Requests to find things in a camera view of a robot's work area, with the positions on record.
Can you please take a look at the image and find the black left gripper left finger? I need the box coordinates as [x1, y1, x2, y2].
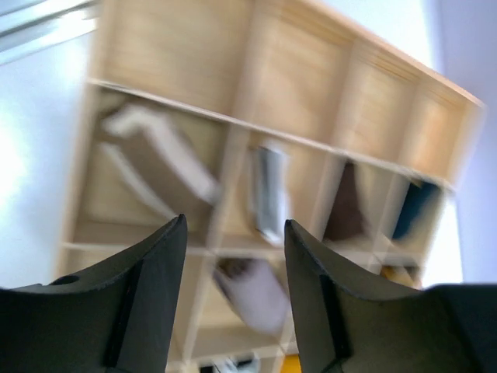
[1, 215, 187, 372]

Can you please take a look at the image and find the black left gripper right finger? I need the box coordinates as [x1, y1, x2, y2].
[284, 220, 496, 372]

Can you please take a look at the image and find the brown striped sock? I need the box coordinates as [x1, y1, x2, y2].
[102, 103, 220, 219]

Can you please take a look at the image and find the white black striped sock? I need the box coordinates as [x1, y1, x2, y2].
[248, 140, 290, 246]

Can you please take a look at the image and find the mustard rolled sock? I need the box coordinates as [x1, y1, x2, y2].
[280, 354, 302, 373]

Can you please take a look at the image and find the brown argyle rolled sock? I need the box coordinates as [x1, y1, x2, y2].
[380, 266, 421, 288]

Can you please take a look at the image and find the beige grey rolled sock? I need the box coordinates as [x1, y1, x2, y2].
[214, 258, 290, 335]

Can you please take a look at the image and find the dark brown rolled sock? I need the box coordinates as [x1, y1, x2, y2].
[323, 161, 366, 242]

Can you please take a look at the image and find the white black rolled sock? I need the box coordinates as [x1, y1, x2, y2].
[197, 353, 261, 373]

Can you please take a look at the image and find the dark navy rolled sock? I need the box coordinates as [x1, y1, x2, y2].
[391, 181, 439, 241]

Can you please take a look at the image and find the wooden compartment tray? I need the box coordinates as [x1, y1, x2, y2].
[57, 1, 483, 372]

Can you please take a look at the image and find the aluminium front rail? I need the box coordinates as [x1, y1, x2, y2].
[1, 1, 99, 64]

